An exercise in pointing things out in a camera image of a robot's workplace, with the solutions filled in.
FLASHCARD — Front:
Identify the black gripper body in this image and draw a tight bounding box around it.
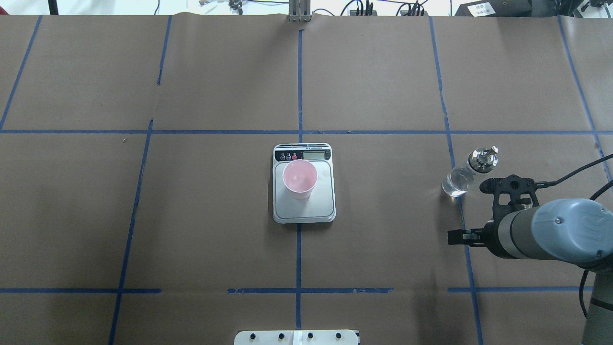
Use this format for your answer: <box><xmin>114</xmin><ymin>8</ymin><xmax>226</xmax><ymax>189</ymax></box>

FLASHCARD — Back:
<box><xmin>480</xmin><ymin>219</ymin><xmax>501</xmax><ymax>254</ymax></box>

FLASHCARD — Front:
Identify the glass sauce bottle steel spout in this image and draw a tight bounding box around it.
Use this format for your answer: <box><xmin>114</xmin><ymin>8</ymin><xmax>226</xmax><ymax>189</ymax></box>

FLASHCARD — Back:
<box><xmin>442</xmin><ymin>146</ymin><xmax>499</xmax><ymax>198</ymax></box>

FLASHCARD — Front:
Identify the pink plastic cup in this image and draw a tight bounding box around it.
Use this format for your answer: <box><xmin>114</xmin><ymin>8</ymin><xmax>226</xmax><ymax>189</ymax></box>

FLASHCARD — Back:
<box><xmin>282</xmin><ymin>160</ymin><xmax>318</xmax><ymax>199</ymax></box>

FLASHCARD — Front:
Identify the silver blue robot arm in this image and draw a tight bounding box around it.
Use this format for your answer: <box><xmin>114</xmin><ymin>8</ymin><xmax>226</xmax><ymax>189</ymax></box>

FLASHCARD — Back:
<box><xmin>447</xmin><ymin>198</ymin><xmax>613</xmax><ymax>345</ymax></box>

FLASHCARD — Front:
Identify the silver digital kitchen scale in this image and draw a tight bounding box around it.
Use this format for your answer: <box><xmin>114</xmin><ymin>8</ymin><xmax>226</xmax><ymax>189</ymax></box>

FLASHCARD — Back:
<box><xmin>272</xmin><ymin>142</ymin><xmax>337</xmax><ymax>224</ymax></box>

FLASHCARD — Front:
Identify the black box white label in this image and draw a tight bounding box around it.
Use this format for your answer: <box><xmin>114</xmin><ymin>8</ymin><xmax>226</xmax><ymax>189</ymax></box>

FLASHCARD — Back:
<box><xmin>454</xmin><ymin>0</ymin><xmax>532</xmax><ymax>17</ymax></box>

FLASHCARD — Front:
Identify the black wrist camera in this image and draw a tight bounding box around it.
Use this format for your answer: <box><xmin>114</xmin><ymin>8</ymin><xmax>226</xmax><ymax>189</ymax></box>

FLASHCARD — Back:
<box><xmin>479</xmin><ymin>174</ymin><xmax>540</xmax><ymax>218</ymax></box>

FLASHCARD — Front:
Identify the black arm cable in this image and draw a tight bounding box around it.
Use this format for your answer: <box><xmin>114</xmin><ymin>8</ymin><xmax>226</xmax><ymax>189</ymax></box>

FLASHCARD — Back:
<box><xmin>534</xmin><ymin>153</ymin><xmax>613</xmax><ymax>317</ymax></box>

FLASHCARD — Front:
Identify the white column base plate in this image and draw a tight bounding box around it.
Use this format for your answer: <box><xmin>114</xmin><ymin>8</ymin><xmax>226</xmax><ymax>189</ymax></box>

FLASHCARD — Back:
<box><xmin>234</xmin><ymin>329</ymin><xmax>361</xmax><ymax>345</ymax></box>

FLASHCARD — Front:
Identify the aluminium frame post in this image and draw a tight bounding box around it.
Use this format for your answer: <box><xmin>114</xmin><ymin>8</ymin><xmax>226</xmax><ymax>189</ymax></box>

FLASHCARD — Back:
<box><xmin>287</xmin><ymin>0</ymin><xmax>312</xmax><ymax>23</ymax></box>

